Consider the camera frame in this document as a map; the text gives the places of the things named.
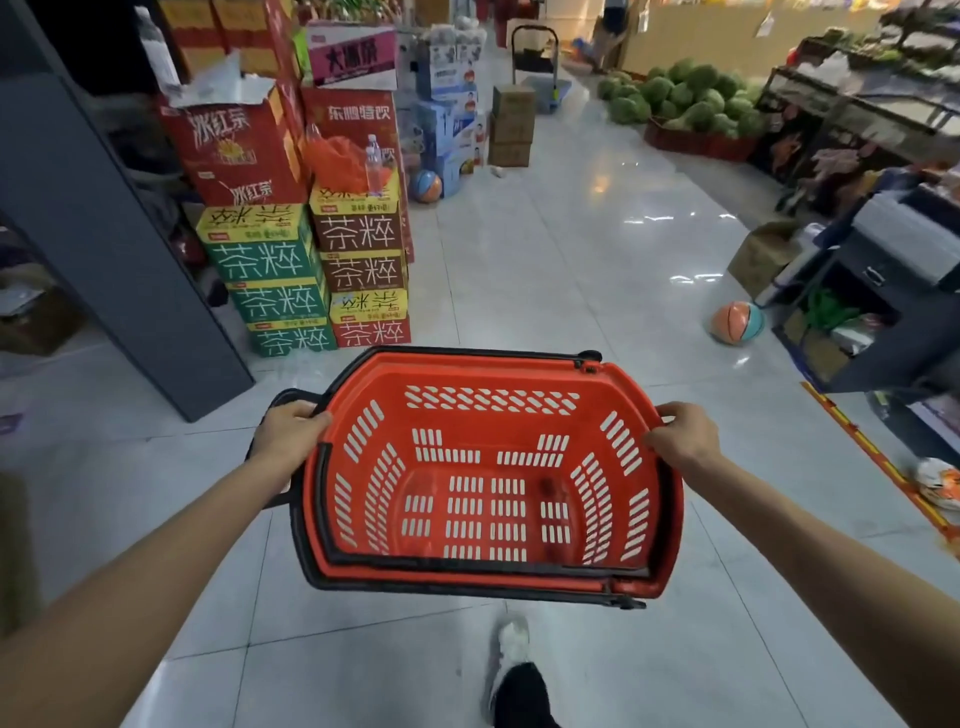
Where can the person's left hand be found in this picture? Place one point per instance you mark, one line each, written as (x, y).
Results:
(289, 439)

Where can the person's right hand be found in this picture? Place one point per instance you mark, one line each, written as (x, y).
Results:
(686, 439)

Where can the orange shopping basket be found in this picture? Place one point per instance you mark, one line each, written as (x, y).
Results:
(487, 375)

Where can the person's right forearm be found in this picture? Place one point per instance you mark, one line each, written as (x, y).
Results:
(840, 585)

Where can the person's left forearm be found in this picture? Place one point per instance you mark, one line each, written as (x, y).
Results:
(135, 592)

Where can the dark grey shelf end panel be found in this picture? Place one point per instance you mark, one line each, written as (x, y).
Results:
(112, 247)

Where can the person's right grey shoe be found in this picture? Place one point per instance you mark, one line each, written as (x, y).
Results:
(511, 649)

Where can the person's black trousers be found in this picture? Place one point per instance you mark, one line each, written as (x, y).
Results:
(525, 701)

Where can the green drink carton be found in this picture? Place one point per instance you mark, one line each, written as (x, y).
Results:
(296, 339)
(281, 300)
(259, 251)

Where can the orange teal round object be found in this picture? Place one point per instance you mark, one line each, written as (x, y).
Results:
(736, 322)

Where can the red drink carton yellow top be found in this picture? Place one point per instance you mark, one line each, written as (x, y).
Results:
(371, 322)

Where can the open brown cardboard box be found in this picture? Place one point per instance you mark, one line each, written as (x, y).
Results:
(761, 259)

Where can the brown drink carton yellow top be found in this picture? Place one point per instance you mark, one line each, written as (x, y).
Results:
(356, 225)

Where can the dark checkout counter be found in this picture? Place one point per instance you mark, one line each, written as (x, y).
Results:
(900, 300)

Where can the white orange ball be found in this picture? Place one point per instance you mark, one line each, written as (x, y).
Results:
(941, 484)

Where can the flat brown cardboard box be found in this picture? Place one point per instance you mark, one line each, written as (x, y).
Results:
(37, 322)

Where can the orange blue ball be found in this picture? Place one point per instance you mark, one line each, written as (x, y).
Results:
(426, 186)

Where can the large red drink carton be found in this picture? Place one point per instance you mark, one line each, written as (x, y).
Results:
(232, 150)

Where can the red watermelon crate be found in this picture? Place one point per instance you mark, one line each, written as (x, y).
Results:
(697, 142)

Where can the pile of green watermelons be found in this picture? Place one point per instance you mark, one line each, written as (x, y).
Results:
(690, 97)

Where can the produce display stand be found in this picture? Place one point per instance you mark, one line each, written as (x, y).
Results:
(847, 112)

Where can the stack of blue white boxes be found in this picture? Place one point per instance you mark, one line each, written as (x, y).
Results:
(446, 105)

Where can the platform hand trolley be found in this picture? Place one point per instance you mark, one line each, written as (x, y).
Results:
(544, 86)

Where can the pink label white box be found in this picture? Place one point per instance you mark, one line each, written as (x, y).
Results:
(352, 56)

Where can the stack of orange cartons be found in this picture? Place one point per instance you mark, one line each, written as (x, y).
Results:
(240, 30)

